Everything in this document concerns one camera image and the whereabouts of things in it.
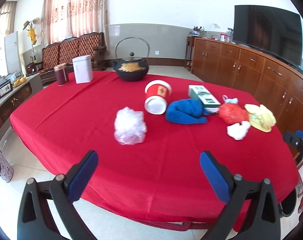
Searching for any black trash bin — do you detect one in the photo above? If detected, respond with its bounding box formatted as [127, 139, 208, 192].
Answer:
[278, 188, 297, 217]

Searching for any yellow crumpled wrapper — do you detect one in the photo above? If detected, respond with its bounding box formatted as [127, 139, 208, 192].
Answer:
[244, 104, 276, 133]

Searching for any brown wooden sideboard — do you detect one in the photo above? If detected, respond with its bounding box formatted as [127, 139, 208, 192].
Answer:
[185, 37, 303, 133]

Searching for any white crumpled tissue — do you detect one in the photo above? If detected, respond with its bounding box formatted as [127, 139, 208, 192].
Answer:
[227, 121, 251, 140]

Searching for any red plastic bag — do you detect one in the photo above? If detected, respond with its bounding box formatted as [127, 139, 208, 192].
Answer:
[218, 102, 249, 125]

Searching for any light blue small wrapper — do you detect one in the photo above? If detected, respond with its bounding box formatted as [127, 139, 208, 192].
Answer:
[222, 95, 238, 104]

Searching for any green white small box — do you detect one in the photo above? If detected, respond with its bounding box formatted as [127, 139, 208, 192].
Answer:
[188, 85, 221, 113]

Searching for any black flat television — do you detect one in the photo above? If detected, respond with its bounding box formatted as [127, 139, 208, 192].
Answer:
[233, 5, 303, 67]

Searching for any blue cloth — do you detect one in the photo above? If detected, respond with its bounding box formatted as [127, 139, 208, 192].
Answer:
[165, 99, 211, 125]

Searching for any clear crumpled plastic bag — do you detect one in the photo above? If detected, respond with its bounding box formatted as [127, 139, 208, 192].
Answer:
[114, 107, 147, 145]

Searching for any red white paper cup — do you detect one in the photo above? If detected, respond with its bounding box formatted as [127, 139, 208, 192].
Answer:
[145, 80, 172, 115]

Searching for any small potted plant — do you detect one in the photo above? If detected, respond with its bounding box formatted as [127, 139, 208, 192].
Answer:
[189, 26, 205, 37]

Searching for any red tablecloth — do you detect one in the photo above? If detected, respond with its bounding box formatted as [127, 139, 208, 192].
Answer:
[10, 71, 298, 223]

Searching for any dark red tea canister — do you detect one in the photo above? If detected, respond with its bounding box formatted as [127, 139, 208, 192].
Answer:
[54, 63, 69, 86]

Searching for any white tin canister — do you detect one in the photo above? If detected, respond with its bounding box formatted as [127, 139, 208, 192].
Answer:
[72, 55, 94, 84]

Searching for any black cast iron teapot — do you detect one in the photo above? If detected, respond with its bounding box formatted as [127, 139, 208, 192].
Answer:
[113, 37, 150, 82]

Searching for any wooden bench sofa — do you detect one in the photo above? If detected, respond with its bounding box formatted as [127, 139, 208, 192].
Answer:
[25, 33, 107, 84]

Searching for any pink patterned curtain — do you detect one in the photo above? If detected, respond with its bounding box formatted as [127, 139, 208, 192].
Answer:
[41, 0, 109, 46]

